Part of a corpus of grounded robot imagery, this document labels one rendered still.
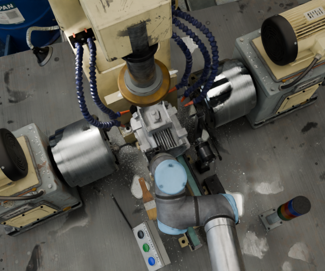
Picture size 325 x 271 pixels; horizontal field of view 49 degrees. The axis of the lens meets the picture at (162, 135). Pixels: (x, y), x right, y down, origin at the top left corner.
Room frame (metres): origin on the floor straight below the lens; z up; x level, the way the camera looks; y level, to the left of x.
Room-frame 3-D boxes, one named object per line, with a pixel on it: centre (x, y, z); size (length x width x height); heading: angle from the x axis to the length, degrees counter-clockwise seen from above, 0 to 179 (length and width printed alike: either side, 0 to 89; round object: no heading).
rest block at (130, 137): (0.59, 0.15, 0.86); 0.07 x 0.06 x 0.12; 106
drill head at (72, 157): (0.46, 0.36, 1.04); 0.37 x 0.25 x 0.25; 106
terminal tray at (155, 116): (0.55, 0.02, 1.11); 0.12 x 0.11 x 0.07; 15
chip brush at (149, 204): (0.29, 0.10, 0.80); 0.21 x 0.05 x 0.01; 13
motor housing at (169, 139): (0.51, 0.01, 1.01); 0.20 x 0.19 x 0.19; 15
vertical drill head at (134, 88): (0.59, 0.04, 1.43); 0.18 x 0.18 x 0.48
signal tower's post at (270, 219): (0.12, -0.42, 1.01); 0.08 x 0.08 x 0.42; 16
